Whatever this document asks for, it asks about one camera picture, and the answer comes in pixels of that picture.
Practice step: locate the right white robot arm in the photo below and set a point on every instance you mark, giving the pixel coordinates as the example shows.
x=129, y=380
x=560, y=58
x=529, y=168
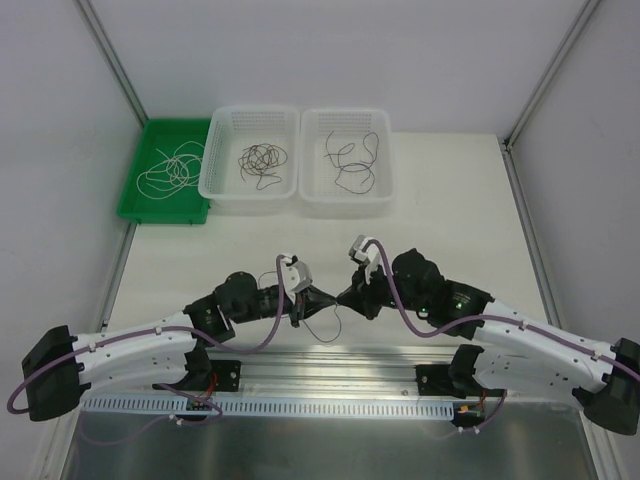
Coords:
x=502, y=348

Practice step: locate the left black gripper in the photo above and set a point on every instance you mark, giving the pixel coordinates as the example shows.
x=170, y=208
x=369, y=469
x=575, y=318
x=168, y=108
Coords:
x=300, y=306

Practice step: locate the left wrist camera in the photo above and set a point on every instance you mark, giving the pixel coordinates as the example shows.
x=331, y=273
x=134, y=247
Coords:
x=294, y=275

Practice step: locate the left aluminium frame post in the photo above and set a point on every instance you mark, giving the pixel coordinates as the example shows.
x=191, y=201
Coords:
x=100, y=36

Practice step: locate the right aluminium frame post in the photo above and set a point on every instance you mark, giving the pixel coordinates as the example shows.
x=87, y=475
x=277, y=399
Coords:
x=561, y=54

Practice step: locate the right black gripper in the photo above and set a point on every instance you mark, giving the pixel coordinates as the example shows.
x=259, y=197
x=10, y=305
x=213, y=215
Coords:
x=366, y=296

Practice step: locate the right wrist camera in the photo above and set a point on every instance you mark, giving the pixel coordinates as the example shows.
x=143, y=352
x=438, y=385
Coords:
x=366, y=255

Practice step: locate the white slotted cable duct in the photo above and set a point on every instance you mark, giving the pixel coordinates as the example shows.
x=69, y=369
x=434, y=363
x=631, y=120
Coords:
x=272, y=407

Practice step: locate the white plastic basket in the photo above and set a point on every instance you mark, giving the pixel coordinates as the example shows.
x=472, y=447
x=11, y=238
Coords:
x=346, y=166
x=250, y=162

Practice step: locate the green plastic tray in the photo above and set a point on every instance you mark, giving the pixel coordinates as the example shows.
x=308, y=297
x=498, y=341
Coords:
x=161, y=186

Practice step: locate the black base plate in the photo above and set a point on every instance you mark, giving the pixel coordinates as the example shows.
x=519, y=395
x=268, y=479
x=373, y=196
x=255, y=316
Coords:
x=223, y=376
x=434, y=380

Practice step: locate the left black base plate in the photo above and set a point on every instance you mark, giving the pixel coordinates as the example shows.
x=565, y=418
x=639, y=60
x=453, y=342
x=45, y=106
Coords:
x=223, y=376

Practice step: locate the left white plastic basket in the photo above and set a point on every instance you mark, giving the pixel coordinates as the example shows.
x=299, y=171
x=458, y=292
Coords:
x=250, y=162

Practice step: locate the right white plastic basket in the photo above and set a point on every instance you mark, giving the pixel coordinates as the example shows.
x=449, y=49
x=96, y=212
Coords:
x=346, y=166

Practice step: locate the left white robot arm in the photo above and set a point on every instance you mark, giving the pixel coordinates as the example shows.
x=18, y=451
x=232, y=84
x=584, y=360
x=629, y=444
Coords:
x=63, y=369

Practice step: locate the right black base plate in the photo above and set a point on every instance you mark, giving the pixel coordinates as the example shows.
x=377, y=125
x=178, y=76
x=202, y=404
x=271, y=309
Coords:
x=434, y=380

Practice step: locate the aluminium frame post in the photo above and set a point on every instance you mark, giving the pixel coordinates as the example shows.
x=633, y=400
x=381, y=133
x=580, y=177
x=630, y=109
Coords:
x=100, y=36
x=561, y=54

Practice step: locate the aluminium mounting rail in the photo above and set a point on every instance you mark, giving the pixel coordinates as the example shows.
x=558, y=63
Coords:
x=320, y=367

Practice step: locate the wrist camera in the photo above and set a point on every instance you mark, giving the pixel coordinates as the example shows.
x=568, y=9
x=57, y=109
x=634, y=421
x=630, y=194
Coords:
x=366, y=255
x=294, y=275

